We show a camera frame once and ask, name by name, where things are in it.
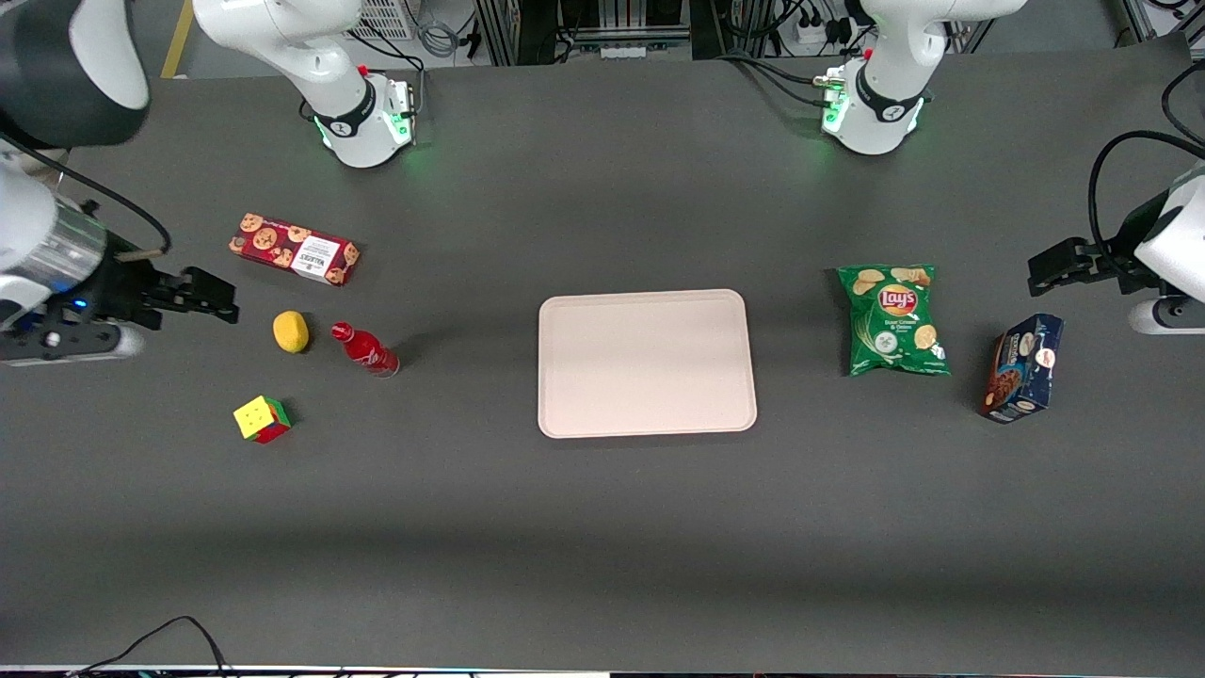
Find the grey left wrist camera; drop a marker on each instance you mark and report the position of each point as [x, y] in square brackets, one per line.
[1172, 315]

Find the black metal equipment rack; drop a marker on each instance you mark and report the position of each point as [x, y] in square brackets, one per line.
[584, 24]

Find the red cookie box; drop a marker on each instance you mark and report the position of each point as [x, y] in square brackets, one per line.
[292, 249]

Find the green chips bag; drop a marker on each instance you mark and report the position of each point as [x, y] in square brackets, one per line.
[894, 325]

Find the beige plastic tray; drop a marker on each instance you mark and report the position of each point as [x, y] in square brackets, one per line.
[650, 367]

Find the white perforated box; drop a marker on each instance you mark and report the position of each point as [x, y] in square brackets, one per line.
[386, 17]

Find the yellow floor tape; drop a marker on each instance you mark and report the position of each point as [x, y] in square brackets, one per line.
[176, 40]

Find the yellow lemon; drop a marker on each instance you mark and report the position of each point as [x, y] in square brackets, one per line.
[291, 331]

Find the red coke bottle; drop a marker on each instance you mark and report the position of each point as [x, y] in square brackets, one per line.
[362, 348]

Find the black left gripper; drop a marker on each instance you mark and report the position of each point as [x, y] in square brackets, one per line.
[1114, 258]

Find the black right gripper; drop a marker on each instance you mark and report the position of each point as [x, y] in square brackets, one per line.
[120, 287]

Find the colourful puzzle cube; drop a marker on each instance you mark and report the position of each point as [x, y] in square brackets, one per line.
[261, 419]

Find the blue cookie box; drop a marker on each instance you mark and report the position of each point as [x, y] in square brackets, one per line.
[1024, 367]

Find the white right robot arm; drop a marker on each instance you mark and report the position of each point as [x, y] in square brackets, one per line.
[282, 38]

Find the white power strip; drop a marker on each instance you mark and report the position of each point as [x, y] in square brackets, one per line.
[821, 31]

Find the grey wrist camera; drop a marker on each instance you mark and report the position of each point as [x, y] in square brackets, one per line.
[75, 344]
[1172, 315]

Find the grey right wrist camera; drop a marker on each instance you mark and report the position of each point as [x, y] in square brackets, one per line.
[75, 344]

